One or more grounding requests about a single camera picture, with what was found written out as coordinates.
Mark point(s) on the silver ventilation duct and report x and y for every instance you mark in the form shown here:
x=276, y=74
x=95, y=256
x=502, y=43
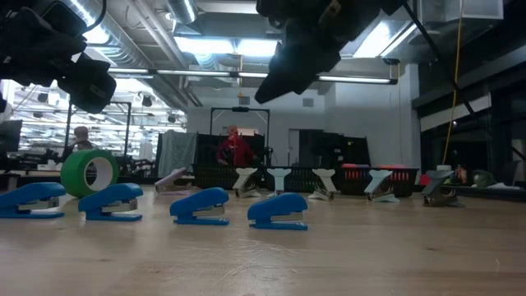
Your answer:
x=183, y=10

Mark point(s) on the black plastic mesh basket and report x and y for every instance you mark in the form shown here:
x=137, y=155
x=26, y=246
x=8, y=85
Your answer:
x=209, y=178
x=302, y=180
x=413, y=190

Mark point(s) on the black monitor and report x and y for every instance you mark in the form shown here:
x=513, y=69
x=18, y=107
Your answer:
x=10, y=135

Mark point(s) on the purple staple remover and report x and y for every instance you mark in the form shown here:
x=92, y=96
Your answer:
x=172, y=178

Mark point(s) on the red tape roll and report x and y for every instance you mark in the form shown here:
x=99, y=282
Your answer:
x=353, y=165

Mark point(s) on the black storage rack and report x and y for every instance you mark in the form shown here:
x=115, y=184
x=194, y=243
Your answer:
x=328, y=148

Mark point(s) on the light blue staple remover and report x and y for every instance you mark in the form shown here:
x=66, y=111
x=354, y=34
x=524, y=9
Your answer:
x=378, y=177
x=279, y=174

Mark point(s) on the person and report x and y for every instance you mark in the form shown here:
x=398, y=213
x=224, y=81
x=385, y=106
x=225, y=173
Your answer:
x=81, y=133
x=238, y=152

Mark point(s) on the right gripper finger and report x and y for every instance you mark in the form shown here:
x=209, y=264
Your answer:
x=324, y=57
x=287, y=74

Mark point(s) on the grey green staple remover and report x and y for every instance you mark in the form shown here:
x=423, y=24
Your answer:
x=245, y=174
x=324, y=174

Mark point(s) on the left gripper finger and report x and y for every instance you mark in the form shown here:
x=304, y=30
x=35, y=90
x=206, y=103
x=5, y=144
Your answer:
x=90, y=86

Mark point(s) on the green tape roll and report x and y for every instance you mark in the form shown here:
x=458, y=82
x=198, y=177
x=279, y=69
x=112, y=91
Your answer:
x=72, y=172

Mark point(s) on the blue mini stapler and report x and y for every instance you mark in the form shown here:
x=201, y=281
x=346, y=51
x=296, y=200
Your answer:
x=29, y=191
x=279, y=203
x=111, y=193
x=201, y=197

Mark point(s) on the dark grey staple remover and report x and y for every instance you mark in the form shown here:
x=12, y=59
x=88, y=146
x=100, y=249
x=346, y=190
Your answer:
x=437, y=178

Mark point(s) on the ceiling tube light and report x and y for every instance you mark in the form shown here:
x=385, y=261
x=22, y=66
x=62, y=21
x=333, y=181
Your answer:
x=357, y=80
x=185, y=73
x=248, y=75

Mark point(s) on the grey fabric cover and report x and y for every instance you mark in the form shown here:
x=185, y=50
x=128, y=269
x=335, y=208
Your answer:
x=176, y=150

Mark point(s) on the black camera stand frame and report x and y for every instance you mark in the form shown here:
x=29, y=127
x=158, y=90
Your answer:
x=222, y=109

